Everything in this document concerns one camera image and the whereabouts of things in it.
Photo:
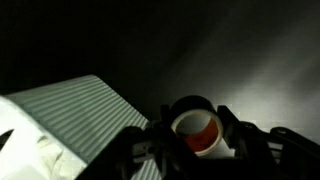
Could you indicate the white cloth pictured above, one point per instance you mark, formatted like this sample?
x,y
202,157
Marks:
x,y
57,161

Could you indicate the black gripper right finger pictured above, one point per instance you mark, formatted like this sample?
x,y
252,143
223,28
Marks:
x,y
249,145

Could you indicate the white storage box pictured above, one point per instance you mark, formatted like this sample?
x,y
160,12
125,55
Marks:
x,y
82,115

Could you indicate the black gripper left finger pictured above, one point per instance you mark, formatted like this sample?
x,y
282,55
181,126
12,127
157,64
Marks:
x,y
171,154

